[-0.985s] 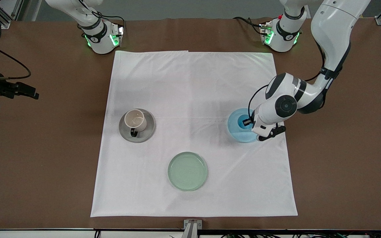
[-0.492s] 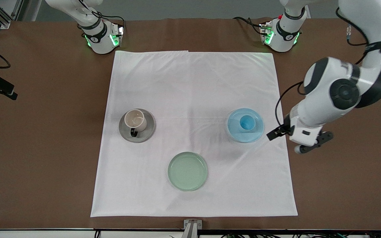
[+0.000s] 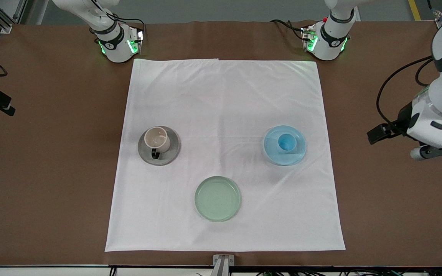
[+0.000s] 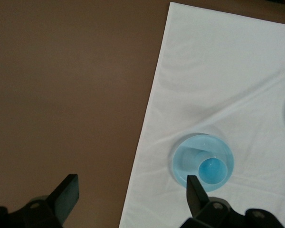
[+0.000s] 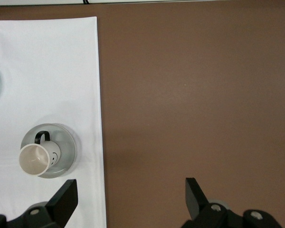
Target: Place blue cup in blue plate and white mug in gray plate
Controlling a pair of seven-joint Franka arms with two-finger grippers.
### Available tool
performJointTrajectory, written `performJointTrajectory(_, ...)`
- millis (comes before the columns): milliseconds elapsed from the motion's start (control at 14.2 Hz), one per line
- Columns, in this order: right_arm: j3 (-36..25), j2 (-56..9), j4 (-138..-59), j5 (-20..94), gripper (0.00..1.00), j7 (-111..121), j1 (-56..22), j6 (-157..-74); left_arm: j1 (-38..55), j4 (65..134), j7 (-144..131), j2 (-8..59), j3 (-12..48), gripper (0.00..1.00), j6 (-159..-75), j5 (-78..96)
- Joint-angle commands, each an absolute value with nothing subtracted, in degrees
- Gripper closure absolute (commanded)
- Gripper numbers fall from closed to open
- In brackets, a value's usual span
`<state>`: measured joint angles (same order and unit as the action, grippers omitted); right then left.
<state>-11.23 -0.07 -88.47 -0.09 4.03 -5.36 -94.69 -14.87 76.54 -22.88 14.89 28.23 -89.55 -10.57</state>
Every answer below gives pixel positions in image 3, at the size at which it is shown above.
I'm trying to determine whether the blue cup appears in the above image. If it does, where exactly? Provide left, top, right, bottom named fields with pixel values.
left=277, top=133, right=298, bottom=153

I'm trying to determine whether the white mug with black handle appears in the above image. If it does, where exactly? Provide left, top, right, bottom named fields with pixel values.
left=144, top=126, right=171, bottom=160

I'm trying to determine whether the blue plate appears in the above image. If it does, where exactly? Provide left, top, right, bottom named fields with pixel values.
left=264, top=125, right=307, bottom=166

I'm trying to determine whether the gray ceramic plate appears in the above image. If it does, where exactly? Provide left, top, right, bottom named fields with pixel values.
left=138, top=126, right=181, bottom=166

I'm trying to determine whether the pale green plate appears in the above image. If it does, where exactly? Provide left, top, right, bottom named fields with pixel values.
left=195, top=176, right=242, bottom=222

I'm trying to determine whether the white cloth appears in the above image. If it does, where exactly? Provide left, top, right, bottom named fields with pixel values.
left=105, top=58, right=346, bottom=253

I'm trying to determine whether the grey metal bracket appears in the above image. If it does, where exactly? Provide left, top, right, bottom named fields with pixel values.
left=211, top=254, right=235, bottom=276

